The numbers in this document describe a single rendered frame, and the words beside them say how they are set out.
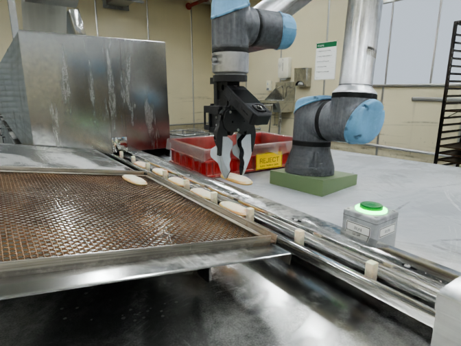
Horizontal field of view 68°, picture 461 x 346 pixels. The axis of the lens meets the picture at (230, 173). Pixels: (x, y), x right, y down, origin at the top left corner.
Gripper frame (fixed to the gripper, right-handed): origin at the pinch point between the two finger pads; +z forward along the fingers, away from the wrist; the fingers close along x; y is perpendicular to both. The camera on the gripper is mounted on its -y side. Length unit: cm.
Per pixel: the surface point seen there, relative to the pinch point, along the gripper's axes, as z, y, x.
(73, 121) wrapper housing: -6, 80, 17
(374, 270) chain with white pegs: 8.0, -33.7, -0.1
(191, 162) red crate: 8, 48, -15
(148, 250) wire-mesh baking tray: 0.8, -23.5, 28.9
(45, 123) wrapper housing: -6, 80, 26
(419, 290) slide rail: 9.0, -39.0, -2.2
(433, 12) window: -117, 181, -437
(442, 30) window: -93, 166, -437
